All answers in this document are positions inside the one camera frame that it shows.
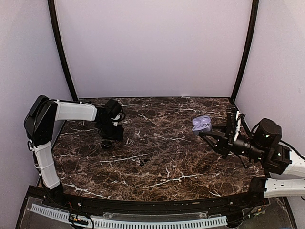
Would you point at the right black frame post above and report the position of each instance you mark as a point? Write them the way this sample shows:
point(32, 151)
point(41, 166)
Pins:
point(246, 51)

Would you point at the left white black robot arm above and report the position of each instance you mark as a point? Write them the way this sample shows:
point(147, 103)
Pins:
point(39, 125)

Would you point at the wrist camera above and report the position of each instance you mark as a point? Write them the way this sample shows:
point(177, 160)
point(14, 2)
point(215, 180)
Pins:
point(238, 125)
point(120, 117)

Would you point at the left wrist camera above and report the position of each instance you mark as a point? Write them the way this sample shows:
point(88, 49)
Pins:
point(120, 117)

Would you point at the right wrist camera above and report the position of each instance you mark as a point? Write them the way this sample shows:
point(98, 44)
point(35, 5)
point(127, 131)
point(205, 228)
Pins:
point(238, 125)

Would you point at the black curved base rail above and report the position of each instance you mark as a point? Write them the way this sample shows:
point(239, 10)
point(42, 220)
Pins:
point(220, 205)

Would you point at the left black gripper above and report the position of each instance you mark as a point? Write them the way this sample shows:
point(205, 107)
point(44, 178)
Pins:
point(118, 136)

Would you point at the white slotted cable duct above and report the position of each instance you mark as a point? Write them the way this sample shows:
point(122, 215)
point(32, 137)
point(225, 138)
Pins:
point(133, 221)

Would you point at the black frame post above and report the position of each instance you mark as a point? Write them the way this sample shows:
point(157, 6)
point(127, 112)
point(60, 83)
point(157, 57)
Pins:
point(246, 51)
point(60, 49)

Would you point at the purple earbud charging case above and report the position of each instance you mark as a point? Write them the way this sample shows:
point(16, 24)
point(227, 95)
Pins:
point(201, 124)

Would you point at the black earbud charging case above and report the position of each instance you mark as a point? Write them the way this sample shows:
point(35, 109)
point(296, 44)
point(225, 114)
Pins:
point(106, 144)

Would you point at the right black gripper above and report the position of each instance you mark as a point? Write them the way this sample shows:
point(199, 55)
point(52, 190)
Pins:
point(225, 141)

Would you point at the black wireless earbud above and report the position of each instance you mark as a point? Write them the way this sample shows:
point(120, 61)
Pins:
point(143, 162)

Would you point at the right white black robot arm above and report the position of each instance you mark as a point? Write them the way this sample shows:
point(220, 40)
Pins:
point(262, 144)

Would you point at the left black frame post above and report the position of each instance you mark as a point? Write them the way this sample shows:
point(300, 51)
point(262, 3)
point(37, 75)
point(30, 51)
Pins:
point(60, 49)

